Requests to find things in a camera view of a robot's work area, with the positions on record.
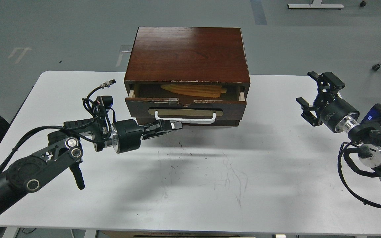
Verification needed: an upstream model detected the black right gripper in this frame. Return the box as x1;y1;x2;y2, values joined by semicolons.
296;72;360;134

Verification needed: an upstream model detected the wooden drawer with white handle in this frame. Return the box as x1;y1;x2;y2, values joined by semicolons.
125;84;248;126

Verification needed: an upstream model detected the white table leg base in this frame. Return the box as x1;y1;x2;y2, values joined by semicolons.
287;0;344;10

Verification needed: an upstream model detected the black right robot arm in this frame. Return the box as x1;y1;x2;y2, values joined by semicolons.
296;72;381;178

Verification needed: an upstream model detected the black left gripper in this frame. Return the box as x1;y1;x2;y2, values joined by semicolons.
112;119;183;154

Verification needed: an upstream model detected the yellow corn cob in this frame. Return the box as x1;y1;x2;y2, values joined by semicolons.
161;84;227;98

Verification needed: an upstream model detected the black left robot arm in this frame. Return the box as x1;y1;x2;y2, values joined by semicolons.
0;80;183;215

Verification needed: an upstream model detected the dark wooden cabinet box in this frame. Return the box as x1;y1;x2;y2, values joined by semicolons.
124;26;250;96

